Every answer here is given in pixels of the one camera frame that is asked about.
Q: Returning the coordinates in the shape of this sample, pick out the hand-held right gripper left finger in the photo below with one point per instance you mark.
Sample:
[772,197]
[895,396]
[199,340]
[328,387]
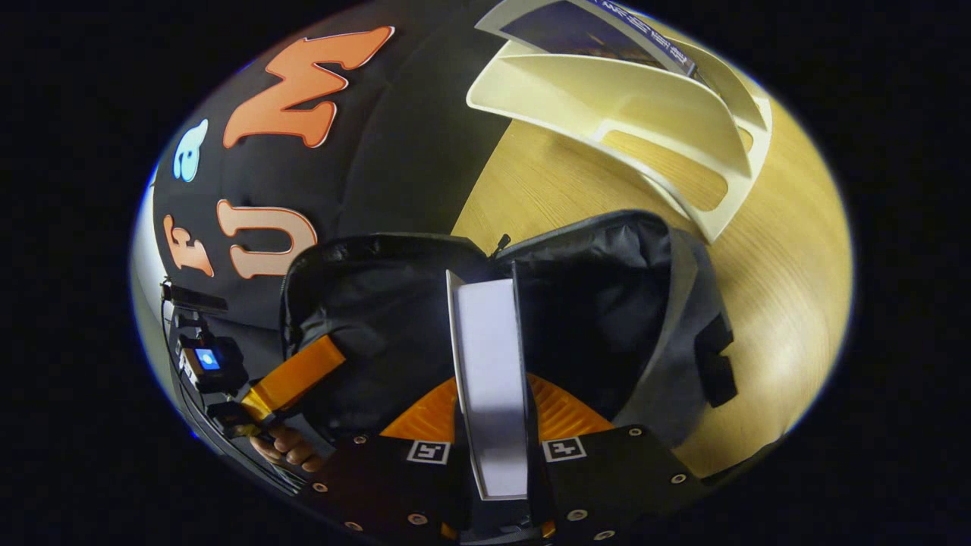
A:
[394,493]

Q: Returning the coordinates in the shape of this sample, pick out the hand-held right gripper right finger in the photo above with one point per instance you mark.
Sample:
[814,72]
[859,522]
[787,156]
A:
[607,493]

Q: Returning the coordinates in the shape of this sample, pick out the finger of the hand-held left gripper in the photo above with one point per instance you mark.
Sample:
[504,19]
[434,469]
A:
[296,379]

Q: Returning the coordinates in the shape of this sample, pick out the grey schoolbag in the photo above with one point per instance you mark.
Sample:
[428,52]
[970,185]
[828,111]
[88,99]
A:
[379,303]

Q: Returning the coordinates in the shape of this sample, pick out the white spine book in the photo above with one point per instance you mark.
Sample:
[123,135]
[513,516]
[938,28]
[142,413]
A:
[489,364]

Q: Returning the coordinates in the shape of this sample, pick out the white bookshelf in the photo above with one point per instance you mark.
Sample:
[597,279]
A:
[645,98]

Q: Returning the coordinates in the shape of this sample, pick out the blue picture cover book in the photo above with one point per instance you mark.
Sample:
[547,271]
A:
[561,30]

